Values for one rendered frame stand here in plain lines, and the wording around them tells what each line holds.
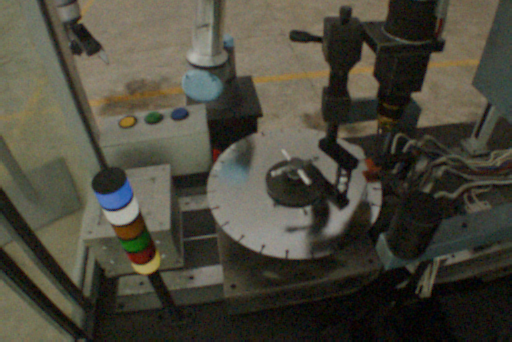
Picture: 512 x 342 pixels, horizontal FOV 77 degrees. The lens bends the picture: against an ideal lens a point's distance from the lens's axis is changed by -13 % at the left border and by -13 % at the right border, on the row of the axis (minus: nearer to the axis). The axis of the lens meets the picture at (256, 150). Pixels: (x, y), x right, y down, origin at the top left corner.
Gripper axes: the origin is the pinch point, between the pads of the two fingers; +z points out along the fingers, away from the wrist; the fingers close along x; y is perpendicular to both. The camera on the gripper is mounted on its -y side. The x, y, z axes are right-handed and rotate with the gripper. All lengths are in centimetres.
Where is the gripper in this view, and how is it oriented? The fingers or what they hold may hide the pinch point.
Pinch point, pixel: (90, 75)
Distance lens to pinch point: 125.6
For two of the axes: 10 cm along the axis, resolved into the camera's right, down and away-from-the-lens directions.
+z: 0.3, 7.4, 6.7
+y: -7.5, -4.3, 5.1
